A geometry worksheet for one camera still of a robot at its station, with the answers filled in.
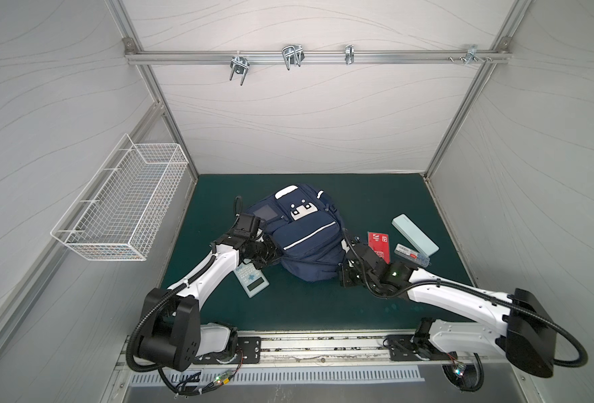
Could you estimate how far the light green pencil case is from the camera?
3.14ft

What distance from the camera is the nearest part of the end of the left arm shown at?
62 cm

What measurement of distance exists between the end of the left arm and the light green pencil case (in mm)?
538
